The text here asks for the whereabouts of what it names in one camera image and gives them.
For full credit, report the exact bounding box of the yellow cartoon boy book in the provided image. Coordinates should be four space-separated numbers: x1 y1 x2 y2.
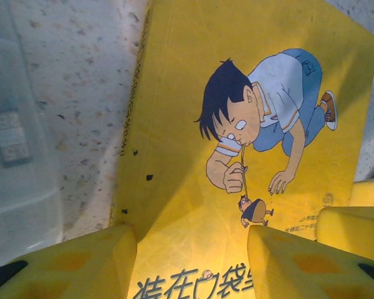
107 0 374 299

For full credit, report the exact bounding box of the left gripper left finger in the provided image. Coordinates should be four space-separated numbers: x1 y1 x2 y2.
0 222 138 299

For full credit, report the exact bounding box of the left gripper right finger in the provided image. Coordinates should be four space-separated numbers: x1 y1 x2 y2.
247 225 374 299

